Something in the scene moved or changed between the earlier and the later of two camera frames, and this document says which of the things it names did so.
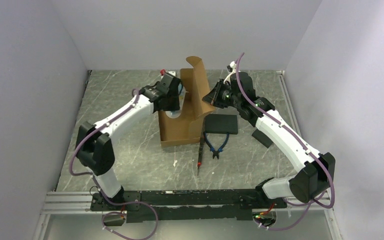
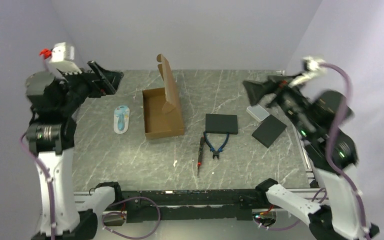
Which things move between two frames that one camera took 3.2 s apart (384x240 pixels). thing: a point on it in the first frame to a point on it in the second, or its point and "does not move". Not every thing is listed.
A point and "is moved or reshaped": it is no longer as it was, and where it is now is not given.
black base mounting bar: [141, 206] does not move
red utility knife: [201, 144] is moved or reshaped
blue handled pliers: [215, 153] does not move
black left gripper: [175, 106] to [111, 79]
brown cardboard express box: [184, 126] is moved or reshaped
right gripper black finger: [218, 95] to [257, 91]
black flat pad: [224, 123] does not move
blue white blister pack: [173, 114] is moved or reshaped
